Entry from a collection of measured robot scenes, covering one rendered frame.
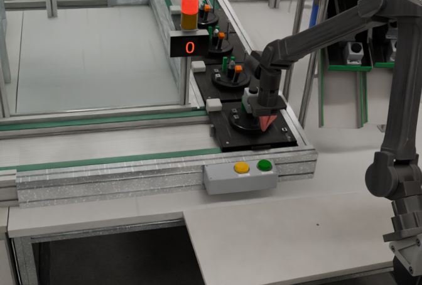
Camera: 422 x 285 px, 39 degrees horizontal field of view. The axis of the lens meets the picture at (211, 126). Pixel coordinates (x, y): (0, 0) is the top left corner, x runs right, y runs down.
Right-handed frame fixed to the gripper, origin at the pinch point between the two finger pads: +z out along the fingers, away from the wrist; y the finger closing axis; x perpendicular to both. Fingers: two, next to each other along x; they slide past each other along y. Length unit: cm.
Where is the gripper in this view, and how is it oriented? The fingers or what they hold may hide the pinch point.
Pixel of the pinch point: (263, 127)
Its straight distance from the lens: 175.1
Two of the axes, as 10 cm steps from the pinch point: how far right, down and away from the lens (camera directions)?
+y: -9.7, 0.9, -2.3
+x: 2.4, 5.7, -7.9
